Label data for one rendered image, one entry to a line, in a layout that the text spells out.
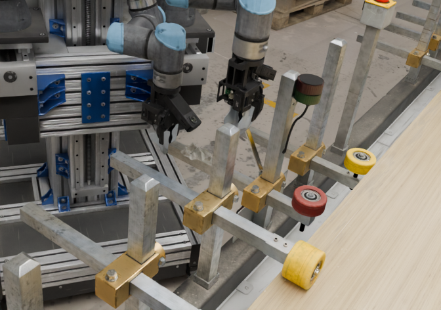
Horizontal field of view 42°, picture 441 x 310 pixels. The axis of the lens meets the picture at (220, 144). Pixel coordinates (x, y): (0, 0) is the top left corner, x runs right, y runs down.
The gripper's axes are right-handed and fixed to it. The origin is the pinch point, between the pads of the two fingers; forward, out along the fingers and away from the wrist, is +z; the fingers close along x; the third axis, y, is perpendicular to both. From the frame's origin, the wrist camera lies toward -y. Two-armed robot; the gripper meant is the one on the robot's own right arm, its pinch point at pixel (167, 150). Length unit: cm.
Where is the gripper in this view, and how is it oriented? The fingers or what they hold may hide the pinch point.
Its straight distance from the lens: 158.0
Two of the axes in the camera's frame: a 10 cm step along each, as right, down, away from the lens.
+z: -1.2, 8.3, 5.5
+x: -5.7, 3.9, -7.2
